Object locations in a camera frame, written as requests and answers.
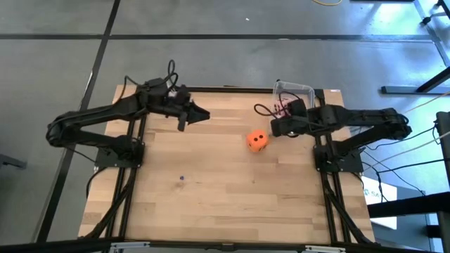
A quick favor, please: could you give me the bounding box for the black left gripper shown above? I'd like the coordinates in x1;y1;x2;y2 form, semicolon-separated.
163;99;212;132

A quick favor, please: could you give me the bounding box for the orange foam die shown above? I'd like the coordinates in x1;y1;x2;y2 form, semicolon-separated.
245;129;270;153

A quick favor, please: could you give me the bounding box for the clear plastic bin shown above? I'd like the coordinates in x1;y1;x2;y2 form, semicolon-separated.
272;80;316;110

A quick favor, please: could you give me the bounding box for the white printed sheet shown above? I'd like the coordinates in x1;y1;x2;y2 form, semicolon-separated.
361;174;399;230

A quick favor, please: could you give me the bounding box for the black desk leg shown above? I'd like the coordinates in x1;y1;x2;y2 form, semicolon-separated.
380;66;450;96

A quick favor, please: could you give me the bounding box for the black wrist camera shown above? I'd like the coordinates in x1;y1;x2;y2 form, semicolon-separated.
288;99;308;117
174;85;191;103

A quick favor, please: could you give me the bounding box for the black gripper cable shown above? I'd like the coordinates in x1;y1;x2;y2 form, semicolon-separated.
253;91;300;118

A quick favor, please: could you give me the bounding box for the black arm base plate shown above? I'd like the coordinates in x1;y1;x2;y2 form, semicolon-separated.
94;138;146;169
314;145;364;174

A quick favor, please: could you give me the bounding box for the black aluminium table frame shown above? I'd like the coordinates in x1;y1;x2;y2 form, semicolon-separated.
79;85;376;247

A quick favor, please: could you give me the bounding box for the yellow power cable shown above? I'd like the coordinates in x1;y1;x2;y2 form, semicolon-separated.
400;91;450;115

